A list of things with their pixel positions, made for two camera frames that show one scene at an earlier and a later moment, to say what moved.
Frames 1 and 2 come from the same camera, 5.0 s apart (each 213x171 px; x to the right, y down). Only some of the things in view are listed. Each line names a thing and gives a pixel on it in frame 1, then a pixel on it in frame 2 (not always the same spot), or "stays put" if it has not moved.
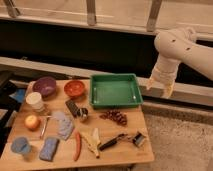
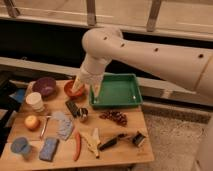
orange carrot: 77,145 stays put
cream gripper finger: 168,90 → 96,90
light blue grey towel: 64,123 stays put
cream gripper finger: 150,83 → 77,83
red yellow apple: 32,122 stays put
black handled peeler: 113,141 stays put
